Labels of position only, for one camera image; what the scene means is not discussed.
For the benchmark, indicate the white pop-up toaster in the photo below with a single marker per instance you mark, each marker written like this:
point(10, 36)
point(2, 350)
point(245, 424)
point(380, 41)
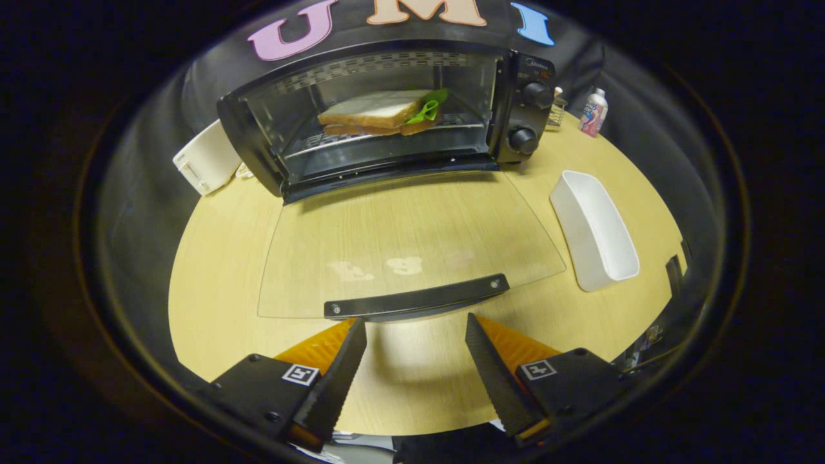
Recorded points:
point(206, 158)

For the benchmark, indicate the white rectangular tray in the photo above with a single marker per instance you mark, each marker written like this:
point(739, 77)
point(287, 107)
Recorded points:
point(596, 225)

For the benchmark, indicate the black toaster oven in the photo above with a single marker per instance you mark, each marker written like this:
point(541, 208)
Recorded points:
point(515, 116)

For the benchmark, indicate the pink and white bottle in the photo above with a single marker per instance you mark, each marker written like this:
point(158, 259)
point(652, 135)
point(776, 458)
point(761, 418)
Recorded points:
point(593, 115)

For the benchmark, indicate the small patterned packet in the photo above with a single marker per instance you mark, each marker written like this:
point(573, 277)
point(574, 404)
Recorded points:
point(244, 171)

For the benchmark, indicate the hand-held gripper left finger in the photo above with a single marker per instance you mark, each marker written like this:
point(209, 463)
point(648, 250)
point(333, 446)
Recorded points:
point(335, 386)

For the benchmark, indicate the black backdrop cloth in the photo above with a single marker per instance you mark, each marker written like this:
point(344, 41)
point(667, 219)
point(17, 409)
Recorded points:
point(161, 116)

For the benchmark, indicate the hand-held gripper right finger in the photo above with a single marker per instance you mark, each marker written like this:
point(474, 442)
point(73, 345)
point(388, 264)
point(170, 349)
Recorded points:
point(496, 380)

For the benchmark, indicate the white bread lettuce sandwich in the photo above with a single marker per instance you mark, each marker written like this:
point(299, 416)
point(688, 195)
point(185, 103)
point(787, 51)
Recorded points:
point(374, 111)

